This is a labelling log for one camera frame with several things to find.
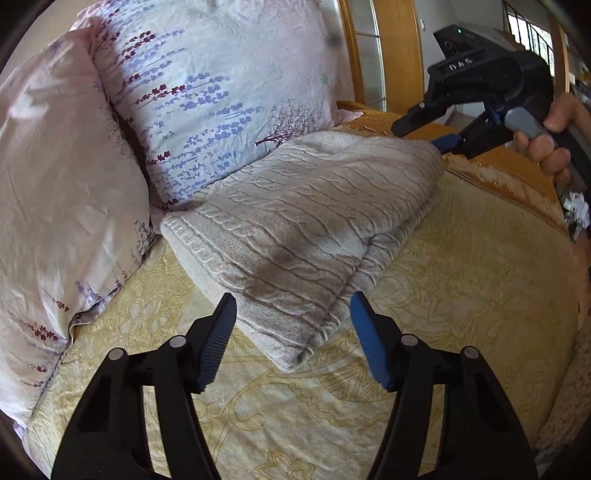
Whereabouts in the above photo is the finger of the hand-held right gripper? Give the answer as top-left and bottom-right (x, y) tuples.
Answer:
(392, 98), (452, 137)
(431, 112), (509, 160)

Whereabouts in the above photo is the person's right hand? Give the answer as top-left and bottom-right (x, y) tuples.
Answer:
(514, 93), (588, 186)

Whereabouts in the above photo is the grey knitted blanket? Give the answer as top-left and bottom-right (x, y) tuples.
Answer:
(161, 130), (447, 373)

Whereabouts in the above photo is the window with dark grille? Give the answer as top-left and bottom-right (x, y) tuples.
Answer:
(502, 0), (570, 52)

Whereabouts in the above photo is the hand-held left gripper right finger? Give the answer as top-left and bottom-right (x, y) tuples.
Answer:
(349, 291), (539, 480)

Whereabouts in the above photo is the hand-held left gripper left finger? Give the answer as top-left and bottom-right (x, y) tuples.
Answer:
(51, 292), (239, 480)

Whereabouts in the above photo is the wooden sliding door frame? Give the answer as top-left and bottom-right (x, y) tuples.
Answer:
(339, 0), (426, 113)

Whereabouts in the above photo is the yellow patterned bedsheet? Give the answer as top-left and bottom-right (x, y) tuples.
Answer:
(21, 100), (591, 480)

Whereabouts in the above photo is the floral pillow with tree print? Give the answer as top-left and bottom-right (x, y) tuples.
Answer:
(76, 0), (345, 209)

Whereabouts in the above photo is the pile of assorted clutter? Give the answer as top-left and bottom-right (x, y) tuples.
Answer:
(560, 189), (591, 241)

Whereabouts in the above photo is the pale pink lavender-print pillow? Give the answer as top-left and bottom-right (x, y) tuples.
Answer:
(0, 27), (160, 435)

